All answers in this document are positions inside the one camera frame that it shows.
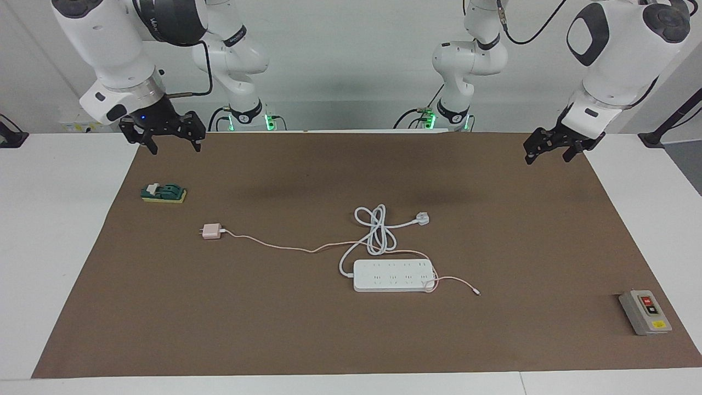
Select black table clamp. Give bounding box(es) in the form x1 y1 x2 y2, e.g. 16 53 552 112
0 114 29 149

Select brown table mat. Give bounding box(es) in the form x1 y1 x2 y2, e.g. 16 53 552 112
31 132 702 379

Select grey on-off switch box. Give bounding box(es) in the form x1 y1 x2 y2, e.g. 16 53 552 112
618 289 673 336

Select white power strip cord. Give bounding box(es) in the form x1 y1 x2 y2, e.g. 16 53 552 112
338 204 430 278

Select pink charging cable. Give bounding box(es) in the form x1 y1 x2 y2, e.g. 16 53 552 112
219 228 482 297

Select white box yellow labels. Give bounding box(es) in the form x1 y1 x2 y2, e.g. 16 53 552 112
60 121 121 133

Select black left arm base cable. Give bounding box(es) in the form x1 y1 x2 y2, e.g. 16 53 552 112
393 83 445 130

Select black right arm base cable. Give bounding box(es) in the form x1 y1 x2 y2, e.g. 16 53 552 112
207 107 231 132

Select small green circuit board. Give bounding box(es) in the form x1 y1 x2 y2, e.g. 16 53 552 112
140 182 188 204

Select white power strip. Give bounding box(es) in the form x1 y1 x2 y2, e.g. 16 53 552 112
353 259 437 293

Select black arm base cable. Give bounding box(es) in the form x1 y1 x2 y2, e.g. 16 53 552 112
393 83 445 130
207 107 231 132

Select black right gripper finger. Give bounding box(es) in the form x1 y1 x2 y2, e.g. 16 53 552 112
185 111 206 153
120 116 158 155

